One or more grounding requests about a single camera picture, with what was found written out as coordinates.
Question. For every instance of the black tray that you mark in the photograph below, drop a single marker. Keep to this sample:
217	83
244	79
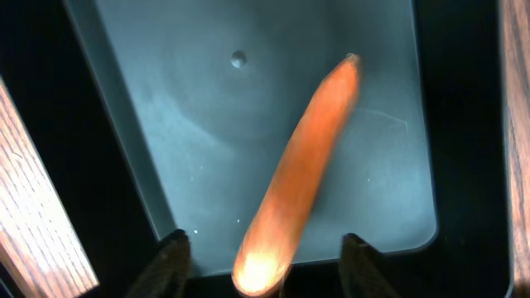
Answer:
153	116

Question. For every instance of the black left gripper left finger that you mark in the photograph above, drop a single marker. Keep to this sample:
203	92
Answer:
166	274

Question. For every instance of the orange carrot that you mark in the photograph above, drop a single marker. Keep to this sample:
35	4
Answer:
270	243

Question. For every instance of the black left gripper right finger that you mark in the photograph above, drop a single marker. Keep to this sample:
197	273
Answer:
360	277

